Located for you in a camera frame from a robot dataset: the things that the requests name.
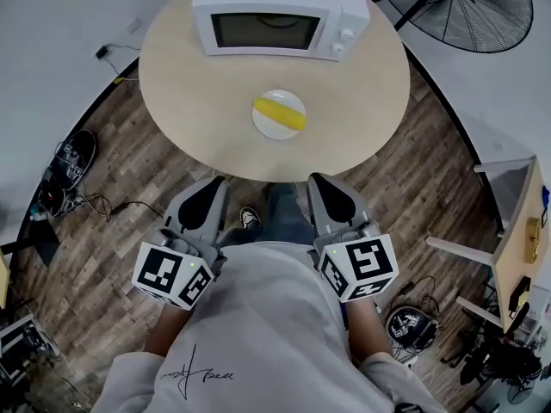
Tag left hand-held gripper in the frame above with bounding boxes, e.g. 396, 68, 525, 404
131, 175, 230, 311

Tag person's right forearm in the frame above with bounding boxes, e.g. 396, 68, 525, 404
344, 294, 395, 366

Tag person's legs in jeans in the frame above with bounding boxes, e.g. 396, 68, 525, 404
218, 182, 316, 247

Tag yellow corn cob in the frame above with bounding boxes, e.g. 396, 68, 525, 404
252, 96, 308, 131

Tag black power adapter with cable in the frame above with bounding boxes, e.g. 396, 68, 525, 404
95, 43, 143, 86

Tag black device with printed tags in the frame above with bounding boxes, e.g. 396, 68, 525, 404
50, 128, 98, 189
386, 305, 441, 348

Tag person's black and white shoe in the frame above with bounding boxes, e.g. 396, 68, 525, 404
238, 206, 263, 232

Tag metal equipment rack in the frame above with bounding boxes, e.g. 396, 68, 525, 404
0, 311, 59, 389

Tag black floor mat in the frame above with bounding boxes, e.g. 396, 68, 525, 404
0, 219, 62, 269

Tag wooden table with white legs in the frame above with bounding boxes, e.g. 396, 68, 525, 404
425, 156, 551, 336

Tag black floor cable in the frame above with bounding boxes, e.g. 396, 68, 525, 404
76, 191, 165, 224

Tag yellow box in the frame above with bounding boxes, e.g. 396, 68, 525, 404
523, 216, 543, 265

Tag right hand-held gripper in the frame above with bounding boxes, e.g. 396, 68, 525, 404
306, 172, 399, 305

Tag person's left forearm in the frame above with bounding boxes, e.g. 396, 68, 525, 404
141, 301, 195, 359

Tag white round plate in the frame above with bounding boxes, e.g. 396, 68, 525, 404
251, 89, 307, 142

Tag person's white sweatshirt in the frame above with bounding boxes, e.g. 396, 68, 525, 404
88, 241, 449, 413

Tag tangle of cables and plugs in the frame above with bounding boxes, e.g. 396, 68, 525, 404
28, 177, 81, 221

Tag black floor fan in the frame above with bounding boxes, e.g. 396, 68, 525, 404
371, 0, 536, 55

